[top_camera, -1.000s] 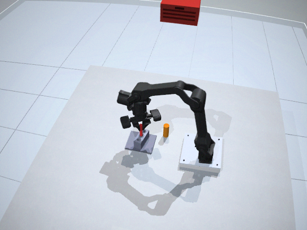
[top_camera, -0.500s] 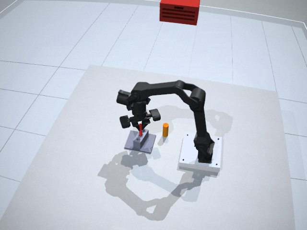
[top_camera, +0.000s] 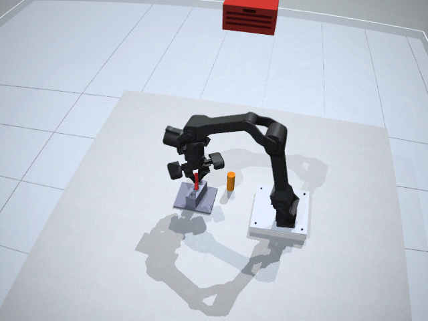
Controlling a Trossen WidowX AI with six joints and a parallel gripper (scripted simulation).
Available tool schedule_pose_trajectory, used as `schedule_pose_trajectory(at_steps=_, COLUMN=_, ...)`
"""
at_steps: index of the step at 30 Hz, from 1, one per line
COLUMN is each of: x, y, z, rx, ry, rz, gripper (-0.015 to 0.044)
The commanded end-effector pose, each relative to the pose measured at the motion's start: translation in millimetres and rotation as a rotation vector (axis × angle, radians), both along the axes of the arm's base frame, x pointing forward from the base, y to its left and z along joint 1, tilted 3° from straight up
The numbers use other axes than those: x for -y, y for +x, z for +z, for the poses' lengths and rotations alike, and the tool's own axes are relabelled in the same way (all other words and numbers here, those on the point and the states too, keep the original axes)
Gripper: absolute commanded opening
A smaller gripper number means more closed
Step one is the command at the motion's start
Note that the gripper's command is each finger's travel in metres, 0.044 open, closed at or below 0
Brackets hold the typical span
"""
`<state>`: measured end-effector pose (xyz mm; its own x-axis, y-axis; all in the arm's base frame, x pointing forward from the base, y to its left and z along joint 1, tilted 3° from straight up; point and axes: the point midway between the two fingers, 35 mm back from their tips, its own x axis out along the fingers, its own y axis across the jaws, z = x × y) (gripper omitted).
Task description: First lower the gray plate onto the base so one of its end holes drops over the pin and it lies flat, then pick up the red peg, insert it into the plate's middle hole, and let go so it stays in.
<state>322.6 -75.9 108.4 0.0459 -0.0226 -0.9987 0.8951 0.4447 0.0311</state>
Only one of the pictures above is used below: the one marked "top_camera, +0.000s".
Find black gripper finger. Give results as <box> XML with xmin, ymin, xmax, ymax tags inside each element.
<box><xmin>198</xmin><ymin>169</ymin><xmax>210</xmax><ymax>182</ymax></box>
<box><xmin>185</xmin><ymin>173</ymin><xmax>195</xmax><ymax>183</ymax></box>

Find orange cylinder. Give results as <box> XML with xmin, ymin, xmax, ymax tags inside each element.
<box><xmin>227</xmin><ymin>172</ymin><xmax>235</xmax><ymax>191</ymax></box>

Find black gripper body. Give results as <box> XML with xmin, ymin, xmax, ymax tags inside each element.
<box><xmin>167</xmin><ymin>152</ymin><xmax>225</xmax><ymax>180</ymax></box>

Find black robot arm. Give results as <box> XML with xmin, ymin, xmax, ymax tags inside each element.
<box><xmin>163</xmin><ymin>112</ymin><xmax>300</xmax><ymax>228</ymax></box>

